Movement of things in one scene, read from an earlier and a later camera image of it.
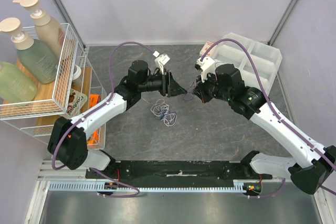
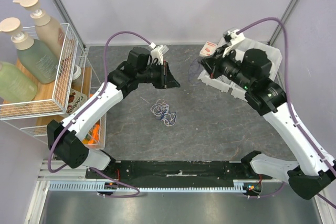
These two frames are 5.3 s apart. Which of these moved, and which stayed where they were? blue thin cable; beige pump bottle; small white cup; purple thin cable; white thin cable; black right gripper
Moved: black right gripper; purple thin cable
Stayed: small white cup; white thin cable; beige pump bottle; blue thin cable
